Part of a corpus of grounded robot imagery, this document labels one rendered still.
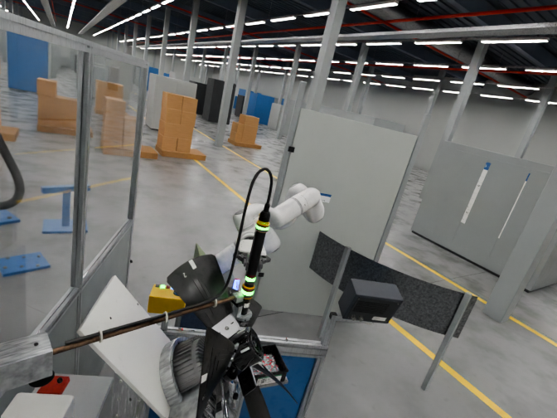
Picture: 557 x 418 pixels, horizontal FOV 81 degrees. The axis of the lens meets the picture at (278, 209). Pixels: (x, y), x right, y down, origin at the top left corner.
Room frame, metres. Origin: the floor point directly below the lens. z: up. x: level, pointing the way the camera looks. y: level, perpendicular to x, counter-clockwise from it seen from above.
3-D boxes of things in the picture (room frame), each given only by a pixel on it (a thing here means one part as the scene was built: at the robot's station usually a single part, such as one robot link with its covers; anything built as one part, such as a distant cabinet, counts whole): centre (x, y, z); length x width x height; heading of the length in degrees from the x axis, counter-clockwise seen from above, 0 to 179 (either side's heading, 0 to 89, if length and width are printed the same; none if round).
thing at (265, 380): (1.22, -0.09, 0.84); 0.22 x 0.17 x 0.07; 117
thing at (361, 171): (2.95, -0.52, 1.10); 1.21 x 0.05 x 2.20; 102
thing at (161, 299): (1.28, 0.40, 1.02); 0.16 x 0.10 x 0.11; 102
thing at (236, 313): (0.98, 0.04, 1.31); 0.09 x 0.07 x 0.10; 137
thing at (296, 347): (1.36, 0.01, 0.82); 0.90 x 0.04 x 0.08; 102
